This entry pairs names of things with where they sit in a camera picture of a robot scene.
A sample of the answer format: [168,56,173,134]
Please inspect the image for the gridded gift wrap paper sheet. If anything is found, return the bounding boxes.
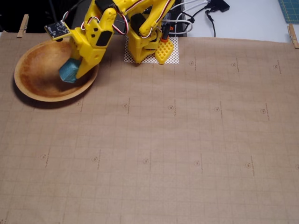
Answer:
[0,32,299,224]

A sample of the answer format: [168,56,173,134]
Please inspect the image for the black power adapter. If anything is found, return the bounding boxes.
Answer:
[206,0,231,13]

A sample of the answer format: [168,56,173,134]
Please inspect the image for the white mesh mat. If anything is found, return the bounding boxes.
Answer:
[123,36,180,65]

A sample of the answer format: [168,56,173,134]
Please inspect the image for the black box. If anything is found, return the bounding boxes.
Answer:
[167,3,188,37]

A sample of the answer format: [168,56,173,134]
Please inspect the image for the wooden clothespin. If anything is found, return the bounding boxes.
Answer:
[16,14,29,38]
[287,24,299,49]

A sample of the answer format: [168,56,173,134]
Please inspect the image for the black camera circuit board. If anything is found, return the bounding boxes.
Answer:
[44,20,71,42]

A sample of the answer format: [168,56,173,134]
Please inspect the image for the yellow orange table clamp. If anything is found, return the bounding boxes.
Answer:
[154,23,175,66]

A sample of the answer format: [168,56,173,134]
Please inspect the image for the black power adapter cables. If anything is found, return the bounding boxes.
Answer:
[168,0,210,36]

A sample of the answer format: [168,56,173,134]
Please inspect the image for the green cutting mat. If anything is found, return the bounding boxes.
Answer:
[278,0,299,24]

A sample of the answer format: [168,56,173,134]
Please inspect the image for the blue block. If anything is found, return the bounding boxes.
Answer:
[58,58,81,84]

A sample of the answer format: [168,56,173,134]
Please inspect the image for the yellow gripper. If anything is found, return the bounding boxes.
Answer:
[69,17,114,79]

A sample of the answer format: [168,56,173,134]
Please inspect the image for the black cable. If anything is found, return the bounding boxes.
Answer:
[205,8,216,38]

